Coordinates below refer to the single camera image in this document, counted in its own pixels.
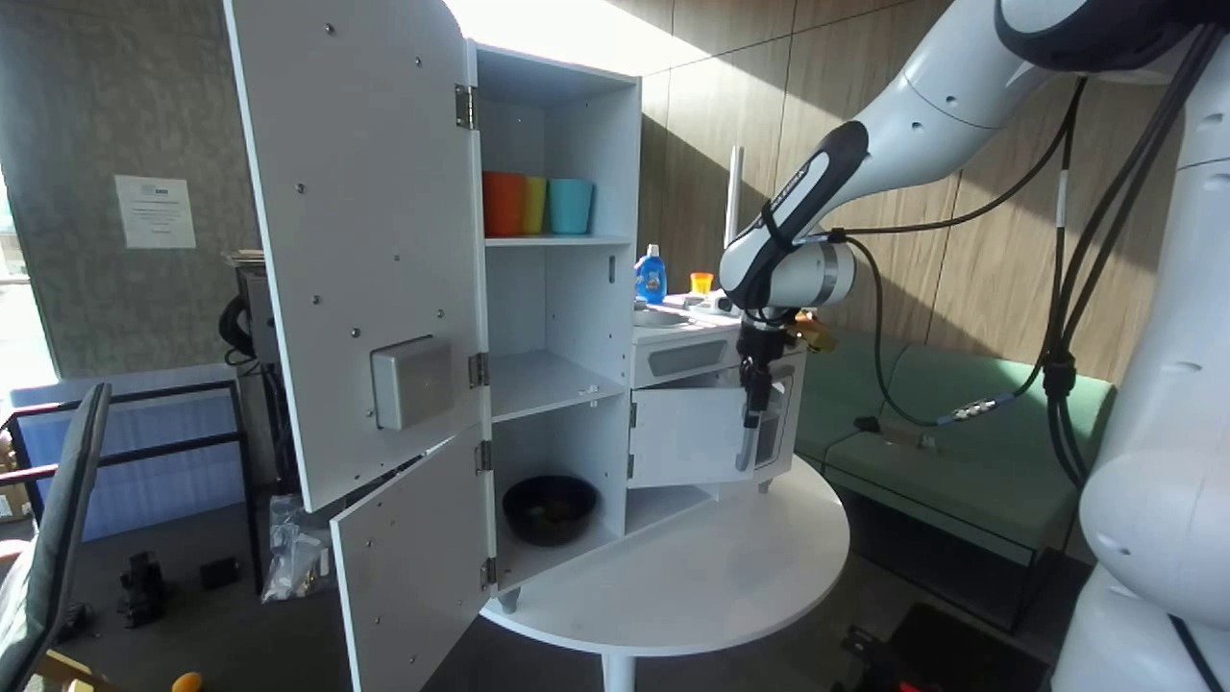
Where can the green cup on shelf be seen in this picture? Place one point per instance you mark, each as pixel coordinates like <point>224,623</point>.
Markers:
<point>534,196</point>

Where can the teal cup on shelf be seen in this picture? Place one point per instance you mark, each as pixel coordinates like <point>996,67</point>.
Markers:
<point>570,204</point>

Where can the black bowl in cabinet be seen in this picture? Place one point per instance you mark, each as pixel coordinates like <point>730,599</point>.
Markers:
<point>552,509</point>

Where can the small orange cup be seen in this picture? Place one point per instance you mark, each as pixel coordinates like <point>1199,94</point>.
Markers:
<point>700,281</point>

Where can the round white table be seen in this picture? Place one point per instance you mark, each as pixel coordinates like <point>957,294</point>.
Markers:
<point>712,580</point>

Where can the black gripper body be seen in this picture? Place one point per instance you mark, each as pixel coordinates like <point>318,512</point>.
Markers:
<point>759,349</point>

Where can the white toy kitchen cabinet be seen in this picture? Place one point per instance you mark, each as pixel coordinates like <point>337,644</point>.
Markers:
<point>565,335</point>

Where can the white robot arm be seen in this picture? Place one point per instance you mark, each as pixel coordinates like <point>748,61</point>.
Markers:
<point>1156,509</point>

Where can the black equipment cart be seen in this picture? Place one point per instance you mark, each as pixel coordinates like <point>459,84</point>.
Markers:
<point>265,477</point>

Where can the white fridge door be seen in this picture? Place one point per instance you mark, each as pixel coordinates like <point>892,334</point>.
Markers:
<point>366,204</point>
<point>411,565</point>

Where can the wrist mounted yellow camera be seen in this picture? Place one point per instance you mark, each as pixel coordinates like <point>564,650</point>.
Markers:
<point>811,334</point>

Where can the clear plastic bag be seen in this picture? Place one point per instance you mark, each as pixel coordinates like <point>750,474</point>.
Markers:
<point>296,550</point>

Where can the blue detergent bottle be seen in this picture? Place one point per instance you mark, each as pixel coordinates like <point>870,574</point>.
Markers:
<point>650,275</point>

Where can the grey monitor device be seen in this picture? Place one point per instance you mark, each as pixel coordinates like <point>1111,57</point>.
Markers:
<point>247,321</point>

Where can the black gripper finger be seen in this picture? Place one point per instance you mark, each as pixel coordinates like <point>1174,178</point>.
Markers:
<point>750,435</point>

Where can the small white cupboard door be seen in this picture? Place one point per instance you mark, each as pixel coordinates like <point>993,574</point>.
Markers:
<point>687,435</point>

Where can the white paper sign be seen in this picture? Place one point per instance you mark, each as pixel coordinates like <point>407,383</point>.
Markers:
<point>156,212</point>

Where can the grey toy faucet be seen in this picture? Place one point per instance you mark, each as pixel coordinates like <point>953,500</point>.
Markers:
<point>730,193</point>

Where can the white toy oven door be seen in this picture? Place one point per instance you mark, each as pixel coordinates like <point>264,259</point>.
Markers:
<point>776,430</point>

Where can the green cushioned bench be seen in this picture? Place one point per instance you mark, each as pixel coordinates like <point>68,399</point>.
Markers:
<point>938,435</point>

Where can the orange cup on shelf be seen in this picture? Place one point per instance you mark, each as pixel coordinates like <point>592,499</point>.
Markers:
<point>504,204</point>

